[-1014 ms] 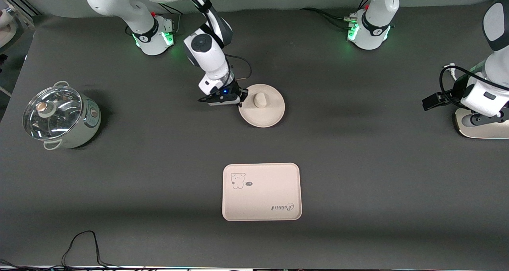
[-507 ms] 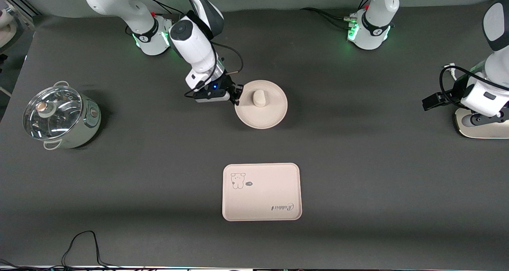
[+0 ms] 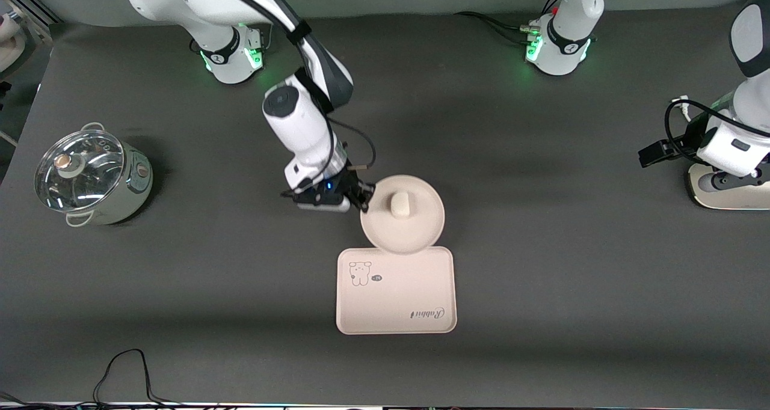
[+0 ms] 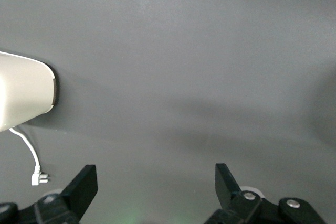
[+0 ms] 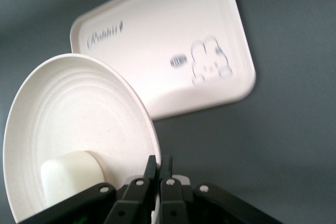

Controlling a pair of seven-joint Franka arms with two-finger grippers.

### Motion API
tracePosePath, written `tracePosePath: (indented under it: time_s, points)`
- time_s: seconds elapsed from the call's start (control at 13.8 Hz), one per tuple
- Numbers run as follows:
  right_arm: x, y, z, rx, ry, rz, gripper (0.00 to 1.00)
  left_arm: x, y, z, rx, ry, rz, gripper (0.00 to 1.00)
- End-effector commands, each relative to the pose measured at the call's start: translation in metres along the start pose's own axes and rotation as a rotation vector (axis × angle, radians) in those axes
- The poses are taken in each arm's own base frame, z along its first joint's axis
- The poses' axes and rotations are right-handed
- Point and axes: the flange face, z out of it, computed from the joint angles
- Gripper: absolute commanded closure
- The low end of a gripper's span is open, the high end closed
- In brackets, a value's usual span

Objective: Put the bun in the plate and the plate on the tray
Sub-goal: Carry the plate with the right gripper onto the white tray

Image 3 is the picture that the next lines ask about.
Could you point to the glass pot lid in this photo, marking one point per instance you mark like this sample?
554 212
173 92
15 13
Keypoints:
78 181

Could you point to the dark grey table cover mat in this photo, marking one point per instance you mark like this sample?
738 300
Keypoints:
240 278

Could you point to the pale green electric cooking pot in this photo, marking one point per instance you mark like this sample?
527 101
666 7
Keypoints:
135 187

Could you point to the aluminium frame rail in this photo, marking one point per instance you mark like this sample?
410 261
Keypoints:
30 4

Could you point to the beige round background object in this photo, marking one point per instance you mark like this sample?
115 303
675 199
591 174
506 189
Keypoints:
11 40

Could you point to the small white steamed bun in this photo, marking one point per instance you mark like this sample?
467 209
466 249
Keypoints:
400 205

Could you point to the beige white appliance base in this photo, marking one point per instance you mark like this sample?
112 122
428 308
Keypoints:
734 199

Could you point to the cream rectangular tray rabbit print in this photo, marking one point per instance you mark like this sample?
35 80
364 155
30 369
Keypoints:
397 296

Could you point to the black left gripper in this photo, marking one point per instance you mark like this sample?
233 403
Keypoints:
686 140

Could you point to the round cream plate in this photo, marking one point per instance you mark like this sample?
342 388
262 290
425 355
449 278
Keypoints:
421 229

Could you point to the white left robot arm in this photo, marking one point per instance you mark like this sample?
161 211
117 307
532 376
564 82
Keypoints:
571 13

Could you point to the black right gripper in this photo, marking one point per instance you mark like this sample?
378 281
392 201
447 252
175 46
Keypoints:
349 184

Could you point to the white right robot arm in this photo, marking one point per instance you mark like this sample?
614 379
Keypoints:
301 127

